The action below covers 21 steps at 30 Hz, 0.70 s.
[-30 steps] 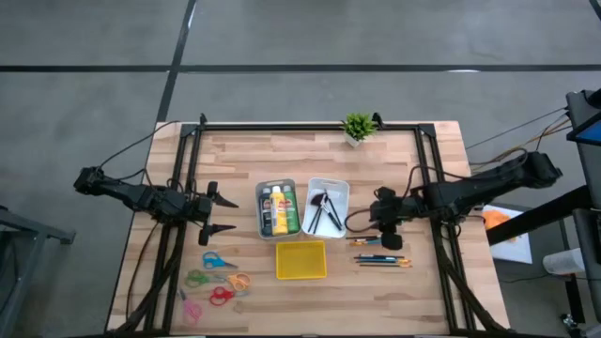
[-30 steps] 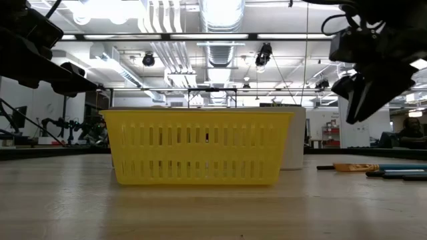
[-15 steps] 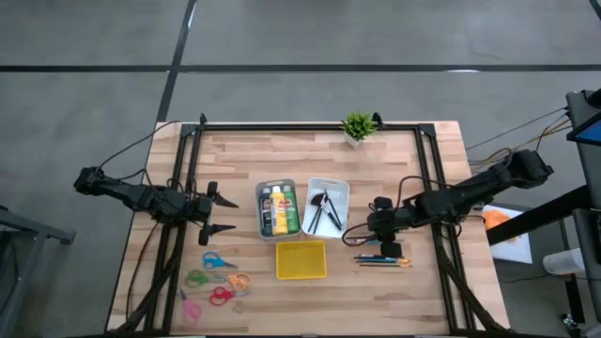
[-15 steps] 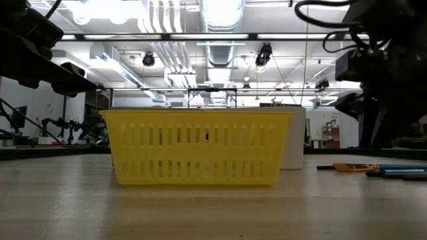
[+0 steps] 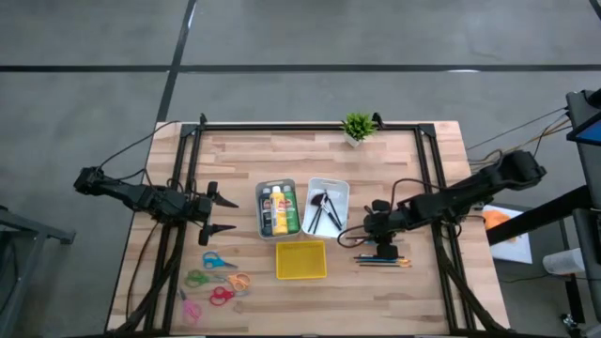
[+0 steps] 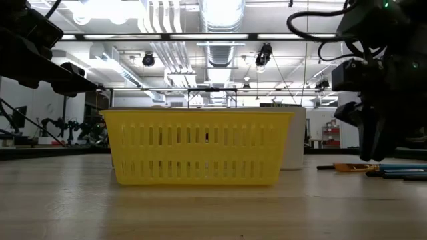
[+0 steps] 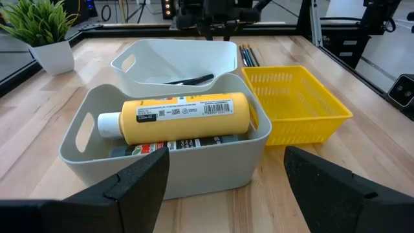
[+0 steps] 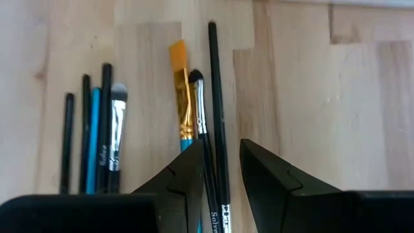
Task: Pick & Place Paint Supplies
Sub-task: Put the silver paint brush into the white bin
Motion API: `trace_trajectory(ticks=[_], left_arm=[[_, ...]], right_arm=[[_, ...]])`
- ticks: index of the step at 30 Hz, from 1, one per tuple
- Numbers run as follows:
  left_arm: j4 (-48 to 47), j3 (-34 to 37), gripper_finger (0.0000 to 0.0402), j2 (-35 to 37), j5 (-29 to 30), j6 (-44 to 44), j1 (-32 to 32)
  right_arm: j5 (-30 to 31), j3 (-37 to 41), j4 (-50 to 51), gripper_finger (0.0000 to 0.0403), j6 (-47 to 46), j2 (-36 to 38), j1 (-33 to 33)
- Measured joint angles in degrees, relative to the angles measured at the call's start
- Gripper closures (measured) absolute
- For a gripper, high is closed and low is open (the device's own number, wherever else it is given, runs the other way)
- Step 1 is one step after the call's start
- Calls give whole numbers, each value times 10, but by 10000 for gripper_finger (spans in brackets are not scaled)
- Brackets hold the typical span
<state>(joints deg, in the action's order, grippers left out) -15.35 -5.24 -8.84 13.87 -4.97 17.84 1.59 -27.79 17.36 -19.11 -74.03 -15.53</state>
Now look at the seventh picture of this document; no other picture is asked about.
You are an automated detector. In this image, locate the black LED tower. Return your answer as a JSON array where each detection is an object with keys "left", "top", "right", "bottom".
[{"left": 160, "top": 0, "right": 175, "bottom": 17}]

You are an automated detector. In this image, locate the green plant white pot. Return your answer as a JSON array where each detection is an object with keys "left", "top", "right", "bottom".
[{"left": 0, "top": 0, "right": 80, "bottom": 76}]

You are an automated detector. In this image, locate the black paint bottle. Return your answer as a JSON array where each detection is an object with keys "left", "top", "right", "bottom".
[{"left": 108, "top": 135, "right": 240, "bottom": 159}]

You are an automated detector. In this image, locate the black silver ferrule paintbrush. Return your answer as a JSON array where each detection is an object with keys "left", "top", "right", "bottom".
[{"left": 164, "top": 73, "right": 215, "bottom": 86}]

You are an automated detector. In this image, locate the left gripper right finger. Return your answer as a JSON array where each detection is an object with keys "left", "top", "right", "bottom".
[{"left": 283, "top": 145, "right": 414, "bottom": 233}]

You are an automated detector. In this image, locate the light grey plastic bin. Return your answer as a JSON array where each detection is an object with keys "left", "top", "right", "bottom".
[{"left": 58, "top": 72, "right": 273, "bottom": 201}]

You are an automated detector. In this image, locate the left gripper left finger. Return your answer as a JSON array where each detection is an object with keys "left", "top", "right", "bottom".
[{"left": 0, "top": 147, "right": 171, "bottom": 233}]

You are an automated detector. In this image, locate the black control box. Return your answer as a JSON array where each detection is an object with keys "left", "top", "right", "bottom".
[{"left": 323, "top": 27, "right": 371, "bottom": 69}]

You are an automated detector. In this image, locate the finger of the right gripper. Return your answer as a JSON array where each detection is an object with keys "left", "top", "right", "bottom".
[
  {"left": 199, "top": 22, "right": 214, "bottom": 41},
  {"left": 223, "top": 22, "right": 235, "bottom": 42}
]

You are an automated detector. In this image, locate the yellow plastic basket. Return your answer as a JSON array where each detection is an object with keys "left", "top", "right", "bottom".
[{"left": 241, "top": 65, "right": 354, "bottom": 146}]

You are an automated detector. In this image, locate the yellow paint bottle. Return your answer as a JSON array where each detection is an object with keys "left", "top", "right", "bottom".
[{"left": 97, "top": 92, "right": 252, "bottom": 146}]

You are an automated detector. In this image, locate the black computer case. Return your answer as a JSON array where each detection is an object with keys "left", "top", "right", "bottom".
[{"left": 63, "top": 0, "right": 98, "bottom": 17}]

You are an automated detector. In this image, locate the blue handle paintbrush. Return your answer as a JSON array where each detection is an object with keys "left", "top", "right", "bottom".
[{"left": 241, "top": 44, "right": 253, "bottom": 67}]

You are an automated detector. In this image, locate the grey table-level camera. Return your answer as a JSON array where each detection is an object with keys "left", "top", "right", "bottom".
[{"left": 387, "top": 73, "right": 414, "bottom": 109}]

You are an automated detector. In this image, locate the white plastic bin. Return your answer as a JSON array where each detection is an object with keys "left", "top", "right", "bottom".
[{"left": 110, "top": 38, "right": 239, "bottom": 98}]

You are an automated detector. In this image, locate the coiled black cable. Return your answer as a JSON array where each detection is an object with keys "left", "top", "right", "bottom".
[{"left": 100, "top": 3, "right": 113, "bottom": 22}]

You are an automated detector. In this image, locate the silver aluminium post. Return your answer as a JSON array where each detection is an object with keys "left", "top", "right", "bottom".
[{"left": 309, "top": 0, "right": 324, "bottom": 48}]

